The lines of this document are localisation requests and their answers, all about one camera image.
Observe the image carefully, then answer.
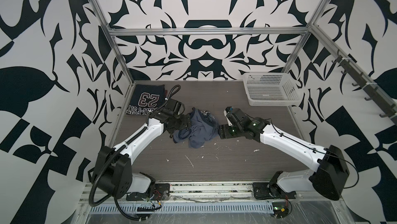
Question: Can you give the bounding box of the blue-grey tank top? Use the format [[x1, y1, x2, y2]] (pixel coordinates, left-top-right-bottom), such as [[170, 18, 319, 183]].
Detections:
[[173, 108, 219, 148]]

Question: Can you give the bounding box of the wall hook rail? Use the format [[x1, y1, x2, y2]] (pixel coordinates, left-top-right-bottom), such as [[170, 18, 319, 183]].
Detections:
[[332, 50, 397, 125]]

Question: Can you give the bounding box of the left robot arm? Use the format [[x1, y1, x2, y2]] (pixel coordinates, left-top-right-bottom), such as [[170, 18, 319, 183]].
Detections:
[[88, 99, 191, 206]]

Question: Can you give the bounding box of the black corrugated cable hose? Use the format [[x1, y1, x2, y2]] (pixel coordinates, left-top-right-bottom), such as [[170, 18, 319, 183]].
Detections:
[[88, 84, 182, 222]]

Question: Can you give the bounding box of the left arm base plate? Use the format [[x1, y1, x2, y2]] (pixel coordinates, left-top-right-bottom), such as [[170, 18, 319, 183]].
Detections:
[[126, 183, 170, 201]]

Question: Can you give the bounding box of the aluminium frame crossbar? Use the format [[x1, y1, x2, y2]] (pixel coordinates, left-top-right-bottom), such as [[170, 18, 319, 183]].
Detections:
[[108, 27, 308, 36]]

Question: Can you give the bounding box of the white slotted cable duct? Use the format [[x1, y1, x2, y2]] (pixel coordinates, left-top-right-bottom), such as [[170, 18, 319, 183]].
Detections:
[[88, 201, 275, 215]]

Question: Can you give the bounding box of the white plastic laundry basket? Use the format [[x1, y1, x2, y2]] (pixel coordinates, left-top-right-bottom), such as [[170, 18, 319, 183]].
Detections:
[[243, 72, 303, 107]]

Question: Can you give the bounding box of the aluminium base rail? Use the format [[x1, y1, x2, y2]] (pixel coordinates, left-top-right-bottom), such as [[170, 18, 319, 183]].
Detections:
[[79, 179, 342, 204]]

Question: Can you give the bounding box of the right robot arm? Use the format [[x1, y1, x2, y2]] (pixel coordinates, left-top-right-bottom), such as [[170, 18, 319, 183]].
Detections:
[[218, 107, 349, 201]]

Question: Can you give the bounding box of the small green circuit board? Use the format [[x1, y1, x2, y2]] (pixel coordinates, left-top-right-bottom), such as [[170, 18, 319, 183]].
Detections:
[[272, 201, 292, 219]]

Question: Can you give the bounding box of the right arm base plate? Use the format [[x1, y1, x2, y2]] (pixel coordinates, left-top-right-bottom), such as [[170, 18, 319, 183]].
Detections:
[[252, 182, 296, 200]]

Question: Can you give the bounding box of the navy tank top red trim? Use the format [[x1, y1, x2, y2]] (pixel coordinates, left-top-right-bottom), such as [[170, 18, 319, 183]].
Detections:
[[126, 84, 165, 115]]

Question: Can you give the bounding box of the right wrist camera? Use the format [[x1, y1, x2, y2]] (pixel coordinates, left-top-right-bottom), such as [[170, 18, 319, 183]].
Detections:
[[224, 107, 233, 116]]

